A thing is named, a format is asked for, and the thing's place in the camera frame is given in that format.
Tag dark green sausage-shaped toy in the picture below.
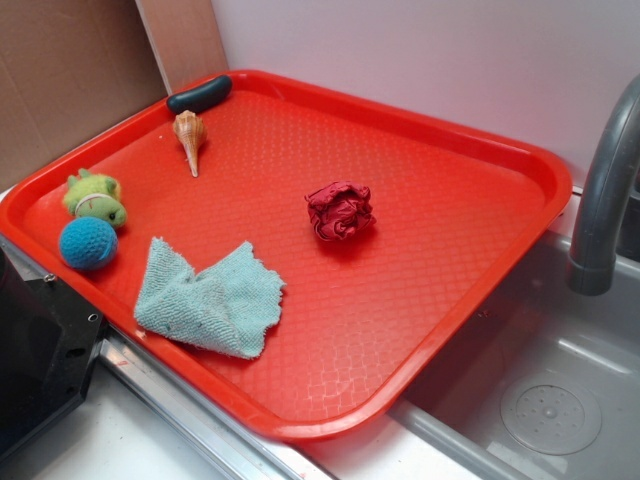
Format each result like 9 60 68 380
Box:
166 75 233 115

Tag brown cardboard panel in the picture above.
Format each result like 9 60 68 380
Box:
1 1 166 189

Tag blue knitted ball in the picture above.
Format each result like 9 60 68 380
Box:
58 217 119 271

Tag red plastic tray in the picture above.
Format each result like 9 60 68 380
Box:
1 71 572 443

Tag green plush toy animal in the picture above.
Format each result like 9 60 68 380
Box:
63 168 128 229

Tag grey toy sink basin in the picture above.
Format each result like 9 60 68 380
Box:
391 233 639 479

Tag tan spiral seashell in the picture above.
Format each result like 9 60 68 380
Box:
173 110 208 178

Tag light blue terry cloth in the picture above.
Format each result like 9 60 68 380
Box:
134 238 285 360

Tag crumpled red cloth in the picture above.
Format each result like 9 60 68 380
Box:
305 181 376 241

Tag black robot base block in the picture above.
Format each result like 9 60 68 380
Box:
1 253 107 460

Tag grey toy faucet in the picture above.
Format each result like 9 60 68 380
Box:
566 78 639 296

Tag light wooden board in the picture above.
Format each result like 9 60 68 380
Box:
136 0 228 94

